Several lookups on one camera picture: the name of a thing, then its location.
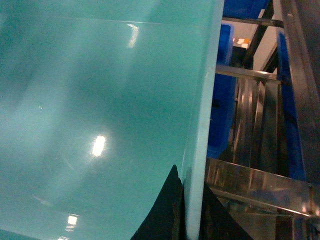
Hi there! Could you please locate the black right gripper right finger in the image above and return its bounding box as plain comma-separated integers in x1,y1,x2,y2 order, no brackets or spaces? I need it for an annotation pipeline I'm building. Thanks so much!
199,183,252,240

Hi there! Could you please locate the blue bin at right edge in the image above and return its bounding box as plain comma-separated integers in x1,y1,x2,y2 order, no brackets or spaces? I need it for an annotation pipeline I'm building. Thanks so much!
277,31,307,181

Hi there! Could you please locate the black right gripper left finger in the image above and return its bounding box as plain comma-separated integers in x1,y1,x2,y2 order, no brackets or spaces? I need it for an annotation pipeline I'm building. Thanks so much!
131,164,185,240

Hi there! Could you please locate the teal plastic bin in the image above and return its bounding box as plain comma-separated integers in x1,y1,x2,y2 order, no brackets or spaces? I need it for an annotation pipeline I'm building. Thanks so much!
0,0,224,240

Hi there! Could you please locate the stainless steel shelf frame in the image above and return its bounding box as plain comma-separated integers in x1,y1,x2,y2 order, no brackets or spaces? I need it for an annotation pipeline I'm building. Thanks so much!
204,0,320,240

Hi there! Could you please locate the blue bin beside teal bin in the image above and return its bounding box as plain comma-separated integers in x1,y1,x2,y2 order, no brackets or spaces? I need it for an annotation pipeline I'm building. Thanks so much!
207,23,236,159

